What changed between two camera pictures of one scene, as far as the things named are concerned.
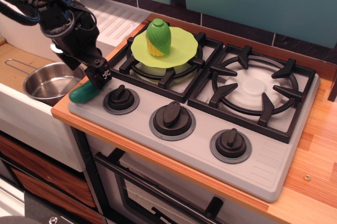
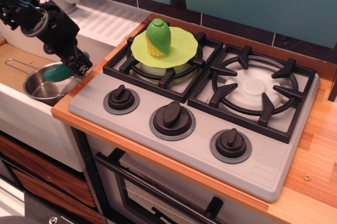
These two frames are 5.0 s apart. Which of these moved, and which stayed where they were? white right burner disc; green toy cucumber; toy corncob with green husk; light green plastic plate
Moved: green toy cucumber
Stayed: light green plastic plate; white right burner disc; toy corncob with green husk
